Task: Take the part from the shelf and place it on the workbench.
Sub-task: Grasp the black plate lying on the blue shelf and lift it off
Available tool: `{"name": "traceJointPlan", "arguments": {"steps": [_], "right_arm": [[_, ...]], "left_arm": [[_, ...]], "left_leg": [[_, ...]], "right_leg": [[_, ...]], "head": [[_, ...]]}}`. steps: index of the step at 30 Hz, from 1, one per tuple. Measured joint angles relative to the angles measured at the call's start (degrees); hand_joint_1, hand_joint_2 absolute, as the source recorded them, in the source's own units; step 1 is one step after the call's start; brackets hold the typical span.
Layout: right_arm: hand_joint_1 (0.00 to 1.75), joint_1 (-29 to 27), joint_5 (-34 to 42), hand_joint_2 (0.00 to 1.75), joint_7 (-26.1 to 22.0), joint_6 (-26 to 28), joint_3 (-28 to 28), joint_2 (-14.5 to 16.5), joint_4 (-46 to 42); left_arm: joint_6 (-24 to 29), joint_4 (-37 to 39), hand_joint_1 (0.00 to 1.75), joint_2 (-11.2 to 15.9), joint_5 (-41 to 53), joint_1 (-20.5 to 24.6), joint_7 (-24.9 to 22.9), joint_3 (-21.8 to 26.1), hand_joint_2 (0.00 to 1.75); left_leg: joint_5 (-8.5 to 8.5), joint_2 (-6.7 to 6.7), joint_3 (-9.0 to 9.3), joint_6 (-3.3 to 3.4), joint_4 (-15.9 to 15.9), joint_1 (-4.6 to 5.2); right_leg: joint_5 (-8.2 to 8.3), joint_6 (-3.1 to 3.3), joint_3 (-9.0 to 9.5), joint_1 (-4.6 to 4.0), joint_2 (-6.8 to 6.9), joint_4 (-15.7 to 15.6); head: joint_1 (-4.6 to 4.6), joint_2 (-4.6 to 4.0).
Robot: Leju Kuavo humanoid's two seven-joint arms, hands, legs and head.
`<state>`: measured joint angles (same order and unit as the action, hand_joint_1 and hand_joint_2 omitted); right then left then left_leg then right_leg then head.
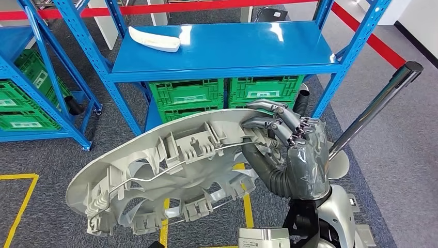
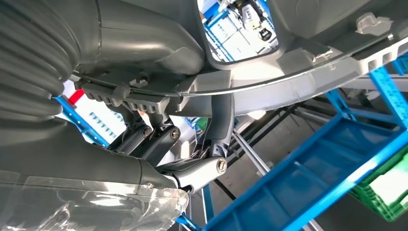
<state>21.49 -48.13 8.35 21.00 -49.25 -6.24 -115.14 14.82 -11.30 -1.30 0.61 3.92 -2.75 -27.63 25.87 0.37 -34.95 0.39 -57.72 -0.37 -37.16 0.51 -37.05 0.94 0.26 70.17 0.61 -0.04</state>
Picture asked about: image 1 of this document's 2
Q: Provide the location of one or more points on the black corrugated tube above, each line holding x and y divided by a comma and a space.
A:
73, 105
301, 102

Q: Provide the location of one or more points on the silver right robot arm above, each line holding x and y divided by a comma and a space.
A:
337, 219

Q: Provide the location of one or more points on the black box device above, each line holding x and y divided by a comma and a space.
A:
273, 15

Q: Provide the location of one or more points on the chrome stanchion post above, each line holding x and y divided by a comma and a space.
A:
376, 102

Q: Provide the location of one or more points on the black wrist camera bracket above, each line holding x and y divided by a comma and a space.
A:
302, 219

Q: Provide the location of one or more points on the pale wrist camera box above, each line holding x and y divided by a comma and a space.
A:
263, 238

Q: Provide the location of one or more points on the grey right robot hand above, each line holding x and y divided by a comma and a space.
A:
308, 164

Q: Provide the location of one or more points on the blue metal shelf rack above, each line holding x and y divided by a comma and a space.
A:
222, 48
13, 41

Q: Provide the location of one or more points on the green plastic crate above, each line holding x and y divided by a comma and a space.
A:
178, 114
30, 65
239, 104
239, 85
41, 119
164, 95

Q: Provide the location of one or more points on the white curved plastic part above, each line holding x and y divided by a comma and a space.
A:
154, 41

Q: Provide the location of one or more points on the grey plastic wheel cover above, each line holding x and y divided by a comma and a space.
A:
191, 181

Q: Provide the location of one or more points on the red barrier belt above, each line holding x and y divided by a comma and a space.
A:
376, 42
154, 9

